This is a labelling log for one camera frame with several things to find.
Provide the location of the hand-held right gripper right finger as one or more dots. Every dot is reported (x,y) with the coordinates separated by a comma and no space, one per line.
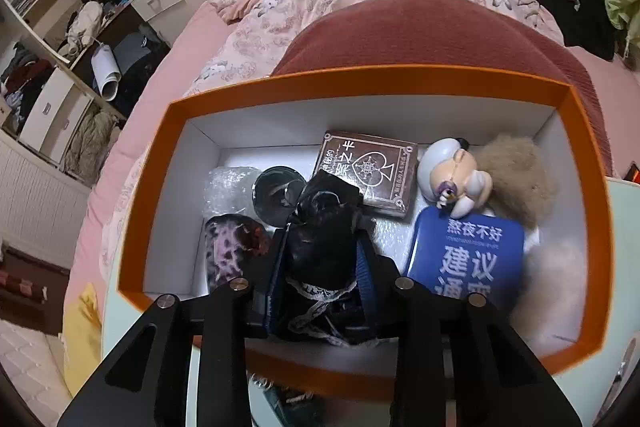
(369,292)

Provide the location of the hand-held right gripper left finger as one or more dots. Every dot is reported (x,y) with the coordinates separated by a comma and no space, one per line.
(272,302)

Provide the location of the purple leopard tin case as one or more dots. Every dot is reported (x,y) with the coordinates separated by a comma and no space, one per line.
(230,252)

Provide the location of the black lace pouch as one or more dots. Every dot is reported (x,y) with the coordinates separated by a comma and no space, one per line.
(320,247)

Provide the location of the blue tin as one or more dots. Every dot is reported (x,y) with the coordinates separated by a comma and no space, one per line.
(465,252)

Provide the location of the brown playing card box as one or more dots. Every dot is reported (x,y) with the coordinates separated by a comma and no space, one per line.
(370,167)

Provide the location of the white cartoon figurine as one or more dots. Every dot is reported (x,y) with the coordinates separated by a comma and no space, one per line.
(445,167)

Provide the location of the white fur pompom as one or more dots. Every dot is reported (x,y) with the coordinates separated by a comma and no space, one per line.
(550,267)

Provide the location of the orange cardboard box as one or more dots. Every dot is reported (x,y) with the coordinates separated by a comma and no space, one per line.
(350,82)

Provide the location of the bubble wrap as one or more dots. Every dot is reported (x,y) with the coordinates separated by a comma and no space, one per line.
(225,187)

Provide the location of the yellow cloth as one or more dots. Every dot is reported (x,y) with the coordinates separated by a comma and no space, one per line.
(82,337)

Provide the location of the beige folded duvet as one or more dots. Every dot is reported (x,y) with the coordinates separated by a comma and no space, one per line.
(90,142)

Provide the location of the red knit blanket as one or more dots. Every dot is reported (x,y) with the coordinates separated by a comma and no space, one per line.
(425,32)

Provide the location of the rolled white paper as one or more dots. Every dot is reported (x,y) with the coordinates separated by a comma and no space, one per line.
(105,72)

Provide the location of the red packet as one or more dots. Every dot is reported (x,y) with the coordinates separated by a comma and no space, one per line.
(634,174)

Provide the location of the white two-drawer cabinet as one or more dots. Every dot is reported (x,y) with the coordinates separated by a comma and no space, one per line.
(50,107)

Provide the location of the dark red clothes pile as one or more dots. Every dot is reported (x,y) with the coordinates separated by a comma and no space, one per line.
(25,74)

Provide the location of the white cloth bag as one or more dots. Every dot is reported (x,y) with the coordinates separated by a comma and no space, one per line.
(85,19)

